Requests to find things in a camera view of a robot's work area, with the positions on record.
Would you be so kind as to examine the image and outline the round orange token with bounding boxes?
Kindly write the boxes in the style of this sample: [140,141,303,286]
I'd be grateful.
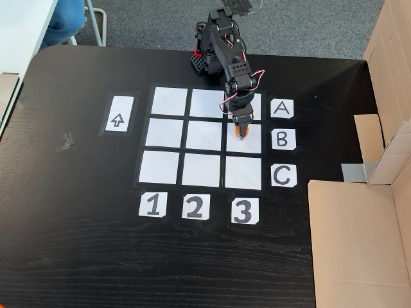
[234,124,250,141]

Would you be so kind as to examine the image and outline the white nine-square grid sheet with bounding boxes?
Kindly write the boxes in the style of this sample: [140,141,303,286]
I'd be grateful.
[134,83,268,193]

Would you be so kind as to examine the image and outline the paper sheet letter A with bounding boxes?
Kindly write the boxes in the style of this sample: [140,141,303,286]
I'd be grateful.
[270,98,295,120]

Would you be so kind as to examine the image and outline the paper sheet letter B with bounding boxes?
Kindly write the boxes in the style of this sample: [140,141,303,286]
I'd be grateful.
[272,128,297,151]

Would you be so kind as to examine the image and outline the paper sheet letter C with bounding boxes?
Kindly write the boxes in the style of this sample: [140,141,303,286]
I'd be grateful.
[271,164,297,187]

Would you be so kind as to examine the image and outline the paper sheet number 3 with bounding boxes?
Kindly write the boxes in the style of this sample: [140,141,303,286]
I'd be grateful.
[231,198,260,225]

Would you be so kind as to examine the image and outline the paper sheet number 2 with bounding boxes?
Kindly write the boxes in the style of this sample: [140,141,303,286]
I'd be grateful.
[181,193,211,220]

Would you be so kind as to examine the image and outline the grey tape on cardboard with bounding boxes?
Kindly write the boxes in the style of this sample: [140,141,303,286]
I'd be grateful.
[340,162,375,182]

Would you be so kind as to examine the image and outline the paper sheet number 1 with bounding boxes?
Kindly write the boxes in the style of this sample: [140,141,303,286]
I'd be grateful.
[138,191,168,218]

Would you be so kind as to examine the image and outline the paper sheet with arrow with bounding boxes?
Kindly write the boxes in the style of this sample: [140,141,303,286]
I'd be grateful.
[98,92,139,137]

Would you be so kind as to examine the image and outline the brown cardboard screen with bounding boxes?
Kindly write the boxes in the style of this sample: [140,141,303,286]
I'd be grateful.
[307,0,411,308]

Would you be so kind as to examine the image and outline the crumpled clear tape pieces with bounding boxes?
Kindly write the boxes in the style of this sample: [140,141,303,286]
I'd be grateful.
[56,132,76,153]

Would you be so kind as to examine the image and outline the seated person's leg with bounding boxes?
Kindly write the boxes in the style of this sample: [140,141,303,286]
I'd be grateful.
[40,0,90,51]

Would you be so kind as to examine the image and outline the white side table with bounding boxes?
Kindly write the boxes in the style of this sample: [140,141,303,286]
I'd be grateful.
[0,0,60,139]

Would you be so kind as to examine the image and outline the red white servo cable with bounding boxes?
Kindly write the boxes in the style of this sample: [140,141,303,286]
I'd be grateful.
[218,22,267,115]

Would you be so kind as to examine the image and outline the grey metal chair frame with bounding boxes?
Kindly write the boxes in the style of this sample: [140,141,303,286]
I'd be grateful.
[85,0,107,47]

